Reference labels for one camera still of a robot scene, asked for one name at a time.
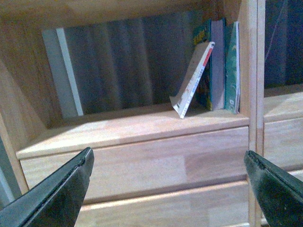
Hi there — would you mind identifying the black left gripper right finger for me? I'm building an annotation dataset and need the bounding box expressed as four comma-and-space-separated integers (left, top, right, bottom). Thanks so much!
244, 150, 303, 227

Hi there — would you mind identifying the white red spine book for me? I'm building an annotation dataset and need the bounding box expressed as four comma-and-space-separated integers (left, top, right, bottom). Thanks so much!
169, 42, 215, 119

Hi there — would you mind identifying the wooden shelf unit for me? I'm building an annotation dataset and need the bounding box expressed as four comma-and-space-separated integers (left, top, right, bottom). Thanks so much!
257, 0, 303, 227
0, 0, 265, 227

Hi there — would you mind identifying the right wooden shelf unit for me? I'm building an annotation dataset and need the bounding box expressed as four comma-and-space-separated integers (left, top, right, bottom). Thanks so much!
257, 0, 303, 227

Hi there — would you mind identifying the grey white vertical post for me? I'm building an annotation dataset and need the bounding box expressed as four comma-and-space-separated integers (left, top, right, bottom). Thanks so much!
42, 28, 83, 119

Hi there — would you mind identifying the green yellow cover book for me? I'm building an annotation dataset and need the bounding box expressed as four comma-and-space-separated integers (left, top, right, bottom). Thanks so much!
193, 19, 212, 111

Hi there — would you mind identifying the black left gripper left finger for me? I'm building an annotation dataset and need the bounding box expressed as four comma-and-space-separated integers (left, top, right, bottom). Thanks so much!
0, 148, 94, 227

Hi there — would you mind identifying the left wooden shelf unit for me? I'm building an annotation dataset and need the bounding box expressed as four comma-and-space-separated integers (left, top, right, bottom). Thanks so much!
0, 0, 265, 227

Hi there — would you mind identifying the teal green cover book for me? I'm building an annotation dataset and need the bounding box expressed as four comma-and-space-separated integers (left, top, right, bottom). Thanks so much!
225, 21, 241, 114

